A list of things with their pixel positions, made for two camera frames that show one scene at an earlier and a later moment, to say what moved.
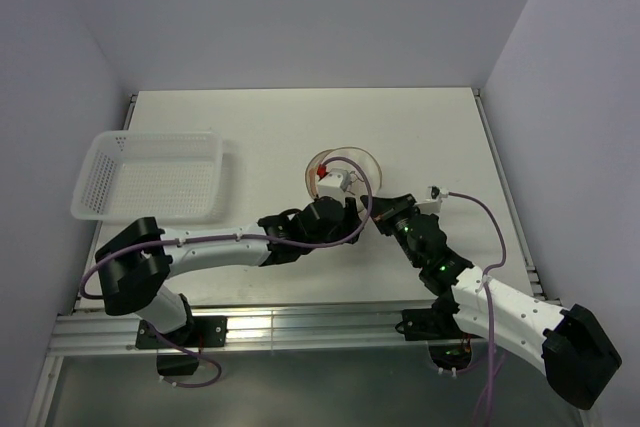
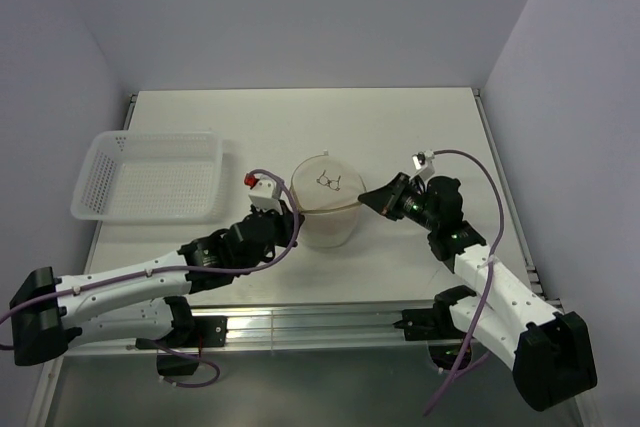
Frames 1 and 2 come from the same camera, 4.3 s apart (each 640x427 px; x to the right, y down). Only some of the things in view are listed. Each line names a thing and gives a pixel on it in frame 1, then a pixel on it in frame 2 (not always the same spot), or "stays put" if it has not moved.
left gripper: (350, 225) -> (285, 222)
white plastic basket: (171, 176) stays put
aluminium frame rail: (251, 325) stays put
